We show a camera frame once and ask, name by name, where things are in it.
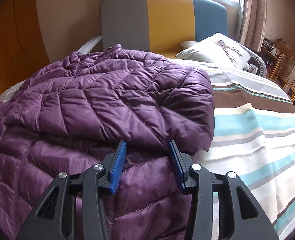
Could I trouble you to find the striped bed sheet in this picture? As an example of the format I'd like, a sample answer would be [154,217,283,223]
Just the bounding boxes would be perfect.
[0,57,295,240]

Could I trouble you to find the white printed pillow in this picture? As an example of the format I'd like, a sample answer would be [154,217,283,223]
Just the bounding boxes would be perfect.
[176,33,251,70]

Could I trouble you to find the wooden wardrobe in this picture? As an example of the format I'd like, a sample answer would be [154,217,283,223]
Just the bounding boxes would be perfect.
[0,0,49,94]

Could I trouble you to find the rattan wooden chair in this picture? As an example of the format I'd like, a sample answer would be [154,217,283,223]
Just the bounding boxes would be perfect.
[269,54,295,102]

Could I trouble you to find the right beige curtain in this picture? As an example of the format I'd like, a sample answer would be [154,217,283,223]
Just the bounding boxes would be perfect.
[239,0,268,52]

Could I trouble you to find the grey yellow blue sofa chair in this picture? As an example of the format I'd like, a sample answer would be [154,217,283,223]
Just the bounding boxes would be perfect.
[78,0,228,57]

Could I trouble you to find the cluttered wooden desk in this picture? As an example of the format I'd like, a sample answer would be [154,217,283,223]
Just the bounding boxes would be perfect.
[260,37,295,65]

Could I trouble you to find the purple quilted down jacket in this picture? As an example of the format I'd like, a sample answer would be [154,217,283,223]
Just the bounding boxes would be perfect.
[0,45,214,239]

